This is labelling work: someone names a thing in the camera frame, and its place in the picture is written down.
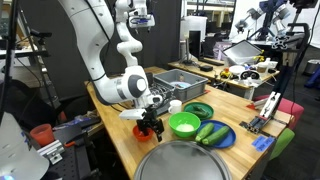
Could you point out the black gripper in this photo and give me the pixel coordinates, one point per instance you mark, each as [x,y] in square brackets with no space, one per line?
[149,119]

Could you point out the white granules heap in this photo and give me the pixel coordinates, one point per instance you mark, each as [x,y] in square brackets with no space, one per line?
[185,127]

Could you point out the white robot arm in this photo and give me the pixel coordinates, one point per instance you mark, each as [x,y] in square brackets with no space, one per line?
[86,40]

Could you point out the gray trash can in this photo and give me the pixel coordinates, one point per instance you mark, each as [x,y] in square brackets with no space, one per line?
[312,66]

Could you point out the green plastic bowl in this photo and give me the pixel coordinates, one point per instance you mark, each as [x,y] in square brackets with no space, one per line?
[180,118]

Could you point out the white mug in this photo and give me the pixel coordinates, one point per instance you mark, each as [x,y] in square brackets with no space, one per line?
[175,106]

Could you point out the gray round tray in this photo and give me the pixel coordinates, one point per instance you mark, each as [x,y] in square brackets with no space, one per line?
[181,163]

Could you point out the dark green plate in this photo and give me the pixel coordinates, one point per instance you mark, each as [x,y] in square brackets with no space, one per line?
[188,107]

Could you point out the dark green cucumber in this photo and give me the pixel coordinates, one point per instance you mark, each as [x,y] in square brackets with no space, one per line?
[201,111]

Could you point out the light blue dish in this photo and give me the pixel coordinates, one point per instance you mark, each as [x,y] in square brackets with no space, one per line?
[180,84]

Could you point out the gray plastic bin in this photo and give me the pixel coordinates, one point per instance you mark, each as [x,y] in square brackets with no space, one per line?
[196,88]

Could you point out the blue plate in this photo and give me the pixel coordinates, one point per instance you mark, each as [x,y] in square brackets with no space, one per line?
[226,138]

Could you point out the black power adapter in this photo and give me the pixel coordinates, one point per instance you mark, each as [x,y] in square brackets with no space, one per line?
[206,68]

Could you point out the wooden office desk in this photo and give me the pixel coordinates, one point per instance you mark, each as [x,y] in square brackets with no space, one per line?
[216,69]

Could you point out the black keyboard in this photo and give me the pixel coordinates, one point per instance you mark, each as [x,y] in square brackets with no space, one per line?
[211,61]

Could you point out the yellow toy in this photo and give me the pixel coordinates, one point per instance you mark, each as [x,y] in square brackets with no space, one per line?
[225,73]

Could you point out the black computer monitor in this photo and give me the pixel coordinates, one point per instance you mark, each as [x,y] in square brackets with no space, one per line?
[195,43]

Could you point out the aluminium extrusion piece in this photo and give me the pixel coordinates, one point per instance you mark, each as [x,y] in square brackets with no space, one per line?
[51,151]

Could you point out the white bowl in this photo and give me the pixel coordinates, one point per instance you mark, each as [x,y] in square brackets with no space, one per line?
[237,69]

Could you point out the orange plastic cup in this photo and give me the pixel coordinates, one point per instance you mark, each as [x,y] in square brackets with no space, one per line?
[41,135]

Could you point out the blue tape patch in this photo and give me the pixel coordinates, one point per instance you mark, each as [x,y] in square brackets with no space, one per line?
[263,143]

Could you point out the black white goggles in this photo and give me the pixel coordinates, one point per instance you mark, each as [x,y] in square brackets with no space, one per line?
[250,74]

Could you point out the white cabinet box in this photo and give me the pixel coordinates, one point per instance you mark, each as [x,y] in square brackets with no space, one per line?
[193,23]

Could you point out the black tripod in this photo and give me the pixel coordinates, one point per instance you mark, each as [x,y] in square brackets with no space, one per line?
[45,73]

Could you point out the clear plastic tub with lid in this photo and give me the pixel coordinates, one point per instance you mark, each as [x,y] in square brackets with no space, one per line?
[241,50]

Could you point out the green chair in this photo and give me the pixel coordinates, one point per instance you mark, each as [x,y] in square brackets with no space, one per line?
[282,141]

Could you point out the pink stool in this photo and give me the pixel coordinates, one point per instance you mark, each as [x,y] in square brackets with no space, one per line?
[293,110]

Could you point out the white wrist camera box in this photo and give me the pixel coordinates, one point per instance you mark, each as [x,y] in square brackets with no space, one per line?
[132,114]

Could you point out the black camera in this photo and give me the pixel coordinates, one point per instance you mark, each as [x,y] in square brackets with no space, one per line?
[40,33]

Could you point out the black camera stand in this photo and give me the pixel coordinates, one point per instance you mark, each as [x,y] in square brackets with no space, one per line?
[290,60]

